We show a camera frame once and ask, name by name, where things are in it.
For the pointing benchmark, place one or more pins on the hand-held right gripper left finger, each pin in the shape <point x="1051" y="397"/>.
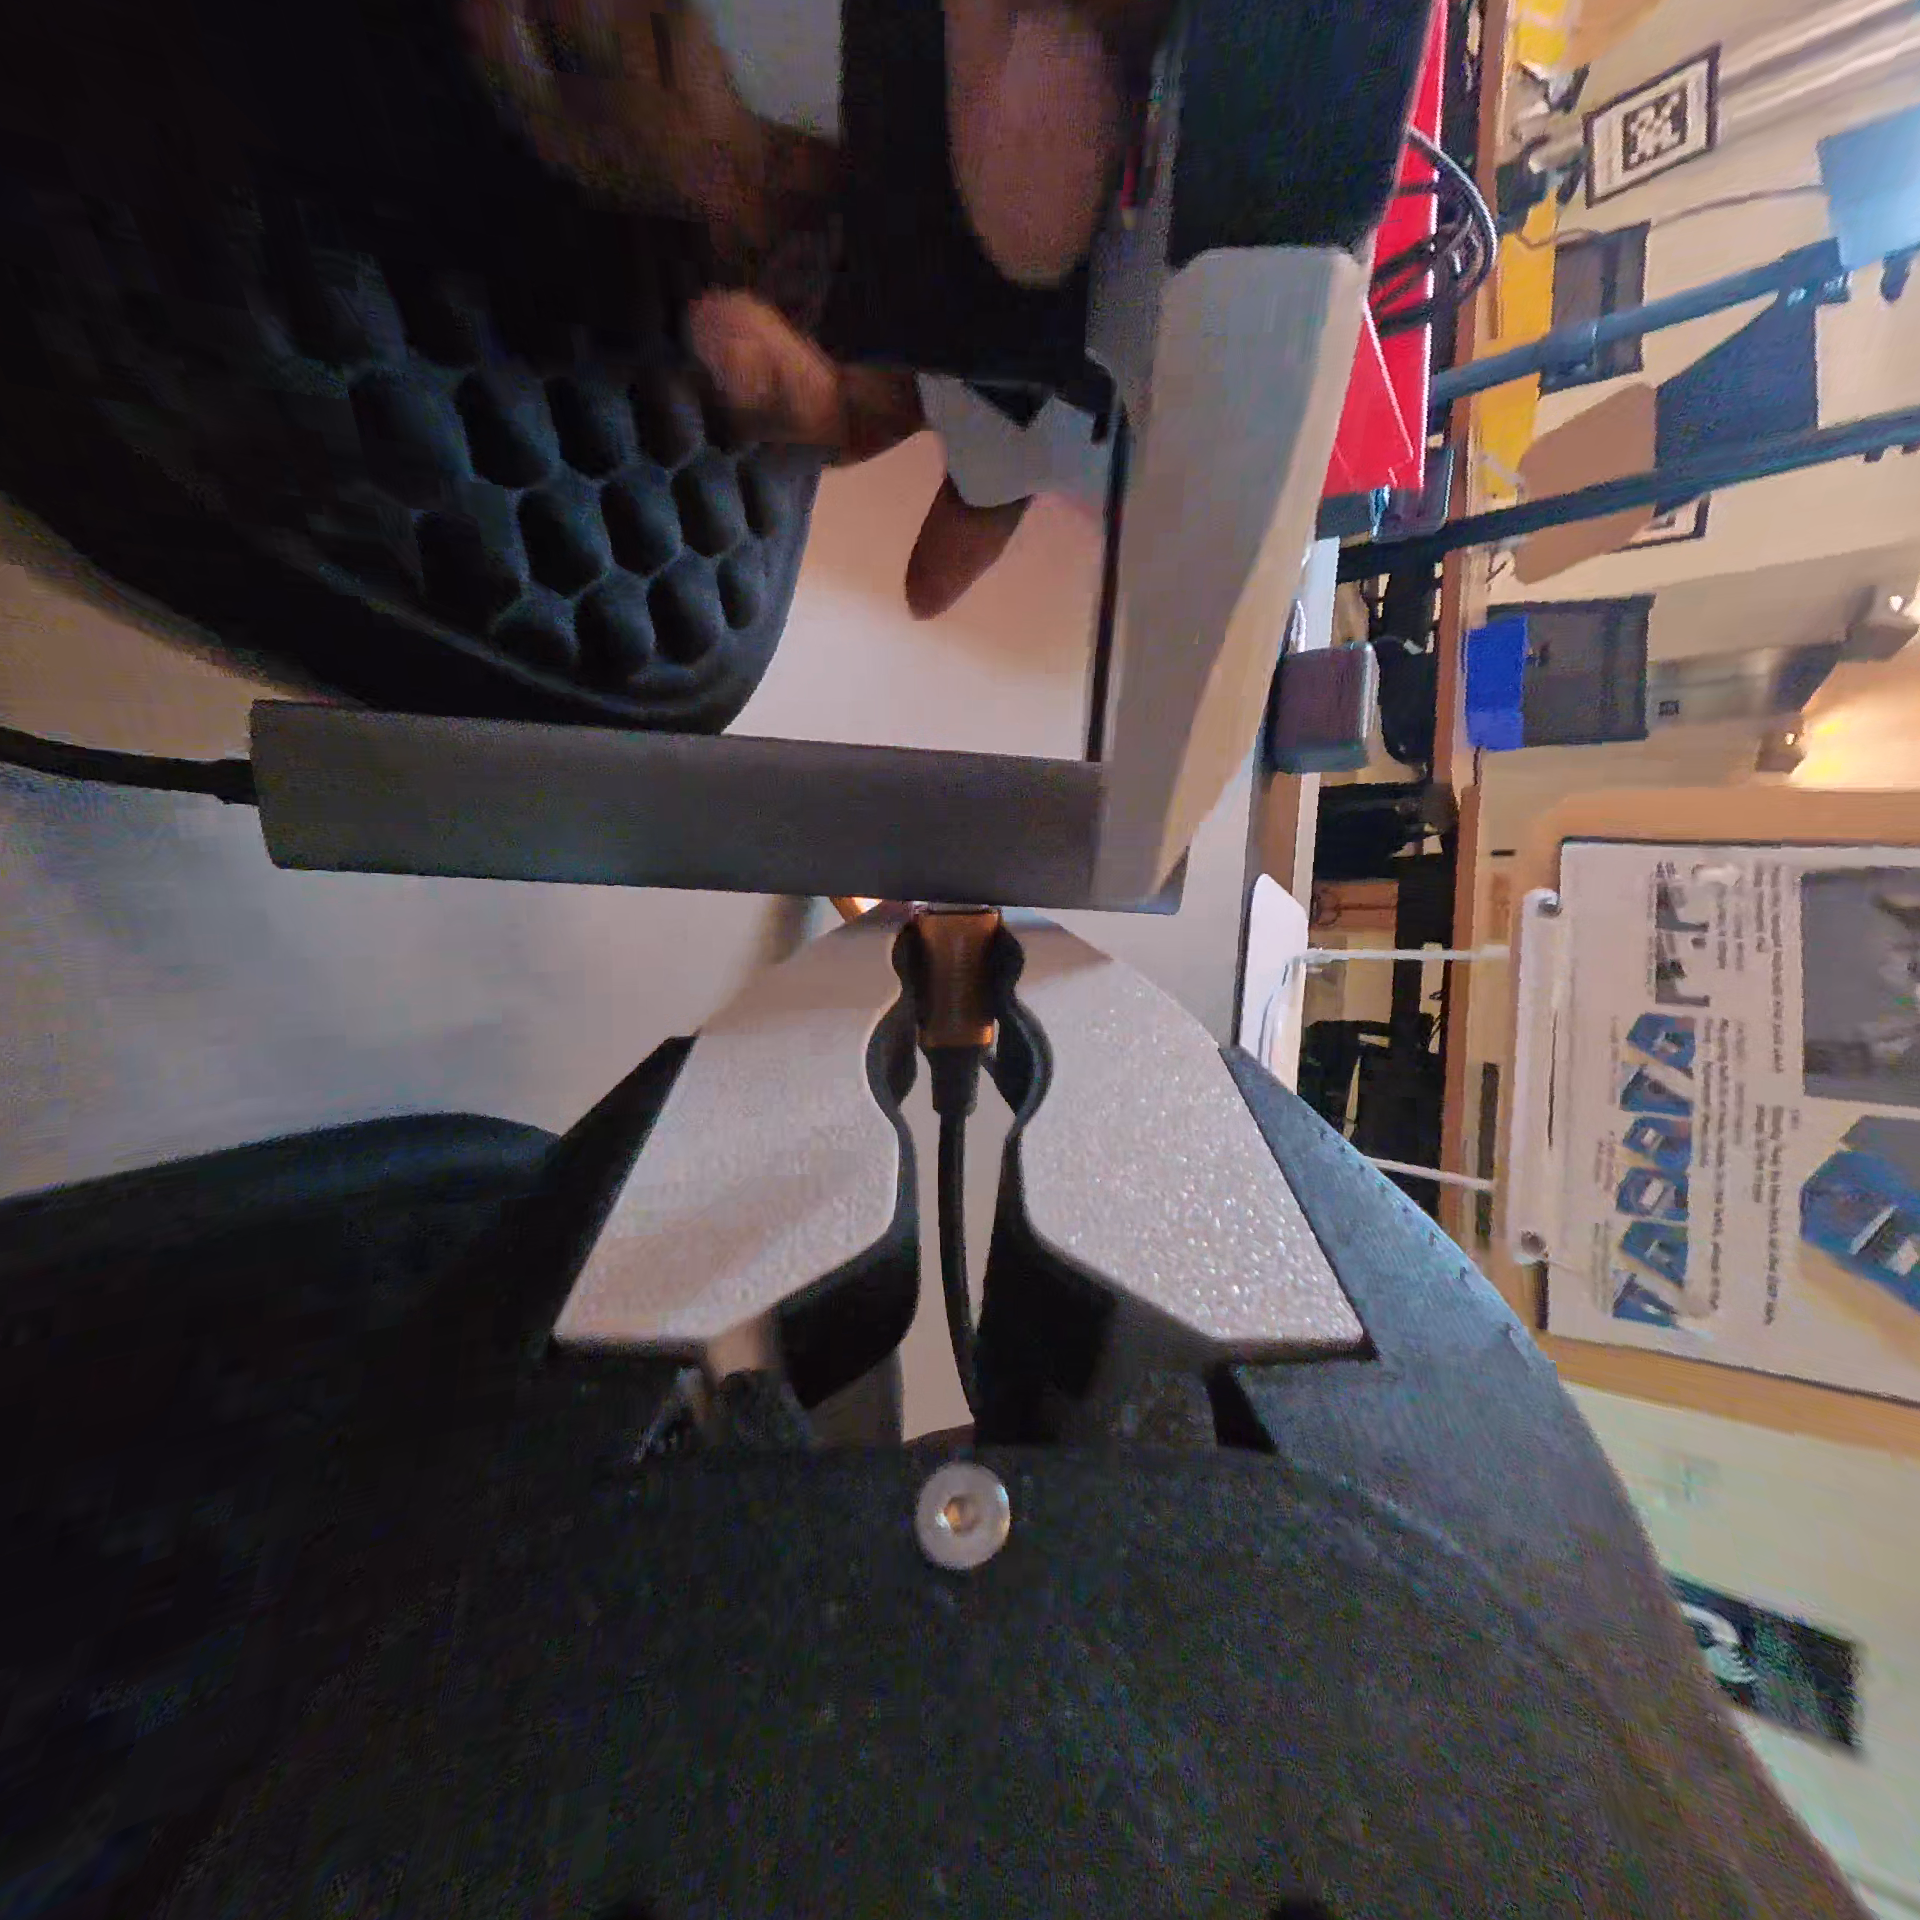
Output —
<point x="750" y="1171"/>

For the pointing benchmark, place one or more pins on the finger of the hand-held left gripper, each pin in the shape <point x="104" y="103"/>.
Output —
<point x="1215" y="524"/>

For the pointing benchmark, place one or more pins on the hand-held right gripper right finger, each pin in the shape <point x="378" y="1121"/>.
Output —
<point x="1185" y="1171"/>

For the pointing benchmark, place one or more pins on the red plastic bin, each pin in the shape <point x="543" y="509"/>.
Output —
<point x="1388" y="345"/>

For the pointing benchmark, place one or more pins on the person's left hand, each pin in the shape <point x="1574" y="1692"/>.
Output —
<point x="750" y="361"/>

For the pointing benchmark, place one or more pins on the grey cube box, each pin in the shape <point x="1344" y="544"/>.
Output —
<point x="1322" y="704"/>

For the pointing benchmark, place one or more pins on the yellow plastic bin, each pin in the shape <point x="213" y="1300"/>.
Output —
<point x="1518" y="301"/>

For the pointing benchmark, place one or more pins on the blue plastic bin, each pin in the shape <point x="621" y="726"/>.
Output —
<point x="1496" y="682"/>

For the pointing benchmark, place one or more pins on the fiducial tag sign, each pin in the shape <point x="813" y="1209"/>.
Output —
<point x="1650" y="128"/>

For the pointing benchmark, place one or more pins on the tall black pole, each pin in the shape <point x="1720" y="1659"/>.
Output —
<point x="1650" y="482"/>

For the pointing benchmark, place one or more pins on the plywood poster board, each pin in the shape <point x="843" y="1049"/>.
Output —
<point x="1680" y="814"/>

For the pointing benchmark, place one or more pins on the black phone icon sign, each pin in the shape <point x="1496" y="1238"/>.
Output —
<point x="1771" y="1659"/>

